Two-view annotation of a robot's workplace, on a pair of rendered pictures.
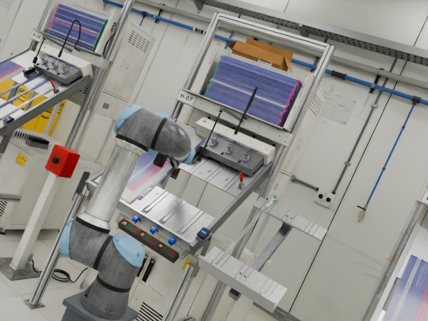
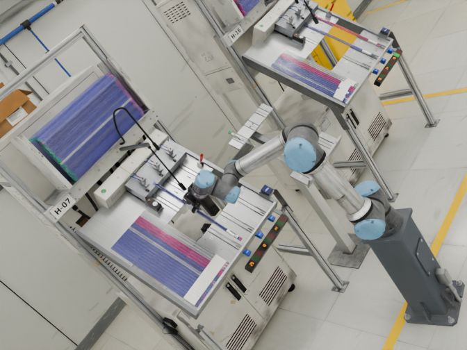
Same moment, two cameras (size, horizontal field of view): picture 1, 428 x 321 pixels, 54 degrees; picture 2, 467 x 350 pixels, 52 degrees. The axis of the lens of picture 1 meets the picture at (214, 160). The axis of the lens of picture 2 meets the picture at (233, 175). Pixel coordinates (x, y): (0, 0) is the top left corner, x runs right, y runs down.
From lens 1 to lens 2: 2.02 m
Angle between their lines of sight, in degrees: 59
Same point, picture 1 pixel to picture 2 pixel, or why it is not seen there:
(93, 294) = (394, 219)
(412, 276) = (289, 69)
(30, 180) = not seen: outside the picture
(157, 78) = not seen: outside the picture
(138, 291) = (251, 298)
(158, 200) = (220, 235)
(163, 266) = (240, 266)
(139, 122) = (313, 140)
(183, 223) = (250, 211)
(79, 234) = (377, 212)
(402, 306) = (313, 80)
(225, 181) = (191, 178)
